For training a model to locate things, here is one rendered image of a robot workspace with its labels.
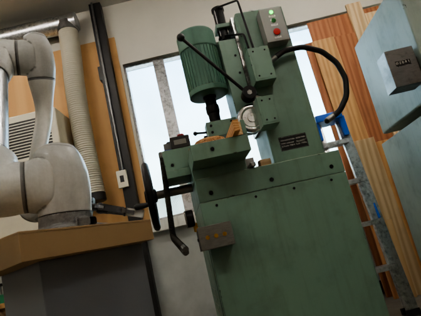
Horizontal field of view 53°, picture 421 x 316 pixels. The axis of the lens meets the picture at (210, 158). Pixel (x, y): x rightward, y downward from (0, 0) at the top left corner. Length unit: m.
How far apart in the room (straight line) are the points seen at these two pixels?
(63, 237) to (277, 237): 0.80
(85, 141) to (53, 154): 1.96
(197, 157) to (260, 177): 0.28
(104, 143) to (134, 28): 1.00
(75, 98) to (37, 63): 1.66
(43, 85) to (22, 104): 2.00
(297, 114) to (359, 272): 0.67
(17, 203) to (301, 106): 1.16
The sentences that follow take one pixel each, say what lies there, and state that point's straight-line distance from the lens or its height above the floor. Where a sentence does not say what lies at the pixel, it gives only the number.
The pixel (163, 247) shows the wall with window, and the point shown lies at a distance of 3.20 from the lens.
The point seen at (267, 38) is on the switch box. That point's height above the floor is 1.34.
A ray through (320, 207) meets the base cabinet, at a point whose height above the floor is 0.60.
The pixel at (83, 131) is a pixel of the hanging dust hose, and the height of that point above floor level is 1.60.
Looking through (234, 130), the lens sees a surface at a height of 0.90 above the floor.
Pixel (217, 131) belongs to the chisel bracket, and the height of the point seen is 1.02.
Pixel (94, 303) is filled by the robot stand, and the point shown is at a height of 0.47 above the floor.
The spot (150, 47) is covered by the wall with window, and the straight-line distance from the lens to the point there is 3.61.
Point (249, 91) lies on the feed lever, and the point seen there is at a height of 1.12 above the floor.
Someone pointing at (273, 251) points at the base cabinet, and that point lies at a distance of 1.59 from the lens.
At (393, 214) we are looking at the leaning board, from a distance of 3.03.
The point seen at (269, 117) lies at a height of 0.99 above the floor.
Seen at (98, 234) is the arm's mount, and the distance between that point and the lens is 1.15.
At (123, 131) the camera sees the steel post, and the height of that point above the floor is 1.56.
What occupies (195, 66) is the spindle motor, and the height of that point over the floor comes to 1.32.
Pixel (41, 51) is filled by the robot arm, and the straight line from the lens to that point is 1.77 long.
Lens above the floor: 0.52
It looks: 13 degrees up
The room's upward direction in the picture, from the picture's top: 13 degrees counter-clockwise
